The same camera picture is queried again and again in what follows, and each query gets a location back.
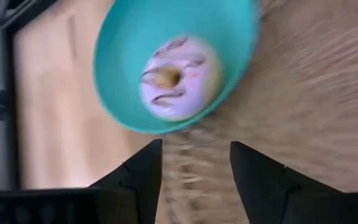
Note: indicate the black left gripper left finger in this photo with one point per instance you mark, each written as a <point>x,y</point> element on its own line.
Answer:
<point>145,174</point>

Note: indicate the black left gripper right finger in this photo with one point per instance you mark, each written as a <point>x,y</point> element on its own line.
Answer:
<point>259,186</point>

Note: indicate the round woven mat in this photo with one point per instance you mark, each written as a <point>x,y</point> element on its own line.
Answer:
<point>182,174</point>

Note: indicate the lilac donut with brown stripes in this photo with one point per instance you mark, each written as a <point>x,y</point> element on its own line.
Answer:
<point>185,96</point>

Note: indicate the teal green plate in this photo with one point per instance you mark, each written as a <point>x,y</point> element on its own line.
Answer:
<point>123,62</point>

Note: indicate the black metal table frame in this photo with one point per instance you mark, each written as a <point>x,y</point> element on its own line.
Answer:
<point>11,109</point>

